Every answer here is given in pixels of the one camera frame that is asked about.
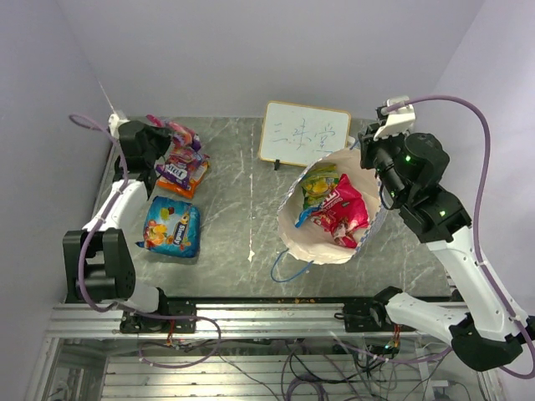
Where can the blue checkered paper bag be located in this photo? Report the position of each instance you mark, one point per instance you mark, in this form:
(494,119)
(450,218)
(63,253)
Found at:
(311,244)

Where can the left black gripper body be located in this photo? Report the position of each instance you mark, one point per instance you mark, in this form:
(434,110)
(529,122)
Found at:
(159,142)

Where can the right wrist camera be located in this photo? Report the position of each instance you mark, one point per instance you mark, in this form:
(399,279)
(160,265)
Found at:
(396,117)

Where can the small whiteboard on stand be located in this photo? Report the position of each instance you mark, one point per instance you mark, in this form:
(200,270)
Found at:
(296,134)

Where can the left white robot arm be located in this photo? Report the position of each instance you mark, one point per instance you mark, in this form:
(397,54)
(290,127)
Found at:
(98,266)

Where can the yellow green snack packet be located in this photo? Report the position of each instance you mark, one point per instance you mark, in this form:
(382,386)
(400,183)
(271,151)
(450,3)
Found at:
(318,183)

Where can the orange snack packet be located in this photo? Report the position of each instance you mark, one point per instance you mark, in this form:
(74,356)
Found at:
(187,191)

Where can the aluminium mounting rail frame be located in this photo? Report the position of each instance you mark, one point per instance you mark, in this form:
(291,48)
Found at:
(249,349)

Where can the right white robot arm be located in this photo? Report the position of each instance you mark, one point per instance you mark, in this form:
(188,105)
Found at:
(487,336)

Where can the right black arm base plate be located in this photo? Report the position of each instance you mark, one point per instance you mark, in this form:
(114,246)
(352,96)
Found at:
(358,318)

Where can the pink snack packet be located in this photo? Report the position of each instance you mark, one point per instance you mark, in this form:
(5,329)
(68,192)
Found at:
(182,135)

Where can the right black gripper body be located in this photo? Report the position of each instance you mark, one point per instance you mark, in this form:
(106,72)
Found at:
(382,154)

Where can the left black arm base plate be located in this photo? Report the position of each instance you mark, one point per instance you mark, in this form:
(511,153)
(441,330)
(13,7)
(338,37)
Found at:
(180,319)

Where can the red snack packet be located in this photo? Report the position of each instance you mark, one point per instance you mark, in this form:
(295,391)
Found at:
(343,212)

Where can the blue candy packet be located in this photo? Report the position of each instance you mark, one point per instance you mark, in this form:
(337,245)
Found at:
(172,228)

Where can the purple snack packet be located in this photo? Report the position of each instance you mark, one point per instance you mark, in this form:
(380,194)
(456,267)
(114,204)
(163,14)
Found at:
(180,163)

